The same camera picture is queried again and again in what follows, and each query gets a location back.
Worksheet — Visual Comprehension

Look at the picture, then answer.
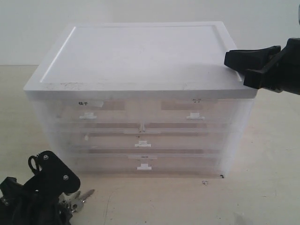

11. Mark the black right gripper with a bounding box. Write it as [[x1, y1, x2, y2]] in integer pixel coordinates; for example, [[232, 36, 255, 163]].
[[224, 38, 300, 95]]

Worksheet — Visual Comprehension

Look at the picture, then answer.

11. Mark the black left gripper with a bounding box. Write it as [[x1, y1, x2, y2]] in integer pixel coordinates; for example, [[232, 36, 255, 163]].
[[0, 177, 73, 225]]

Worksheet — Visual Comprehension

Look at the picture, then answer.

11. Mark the bunch of keys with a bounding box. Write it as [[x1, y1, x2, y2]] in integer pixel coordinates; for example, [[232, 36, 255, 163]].
[[59, 189, 95, 213]]

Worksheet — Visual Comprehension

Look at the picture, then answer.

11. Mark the top left small drawer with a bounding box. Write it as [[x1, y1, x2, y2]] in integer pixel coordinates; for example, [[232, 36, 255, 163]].
[[54, 100, 141, 123]]

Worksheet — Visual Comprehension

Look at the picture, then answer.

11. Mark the small drawer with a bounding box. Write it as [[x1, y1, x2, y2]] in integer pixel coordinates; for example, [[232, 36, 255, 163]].
[[54, 100, 141, 123], [142, 98, 233, 127]]

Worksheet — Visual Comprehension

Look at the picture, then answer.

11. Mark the translucent plastic drawer cabinet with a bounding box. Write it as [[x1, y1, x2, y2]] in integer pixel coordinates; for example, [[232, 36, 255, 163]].
[[23, 22, 257, 173]]

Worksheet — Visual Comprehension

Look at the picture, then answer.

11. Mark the top right small drawer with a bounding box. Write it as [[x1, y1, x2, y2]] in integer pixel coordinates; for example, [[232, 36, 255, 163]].
[[142, 98, 233, 127]]

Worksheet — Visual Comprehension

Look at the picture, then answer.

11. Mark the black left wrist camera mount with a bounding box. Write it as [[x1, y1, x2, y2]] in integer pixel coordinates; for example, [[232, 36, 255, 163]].
[[23, 150, 81, 195]]

